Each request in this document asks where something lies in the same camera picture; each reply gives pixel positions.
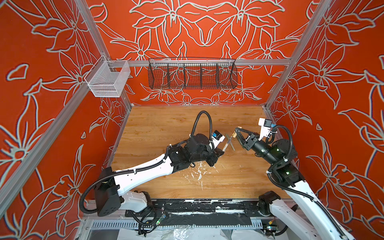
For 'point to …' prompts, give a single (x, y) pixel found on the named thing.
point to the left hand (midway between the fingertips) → (223, 150)
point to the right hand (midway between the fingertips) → (234, 130)
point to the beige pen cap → (234, 134)
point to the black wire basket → (184, 73)
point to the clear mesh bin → (107, 78)
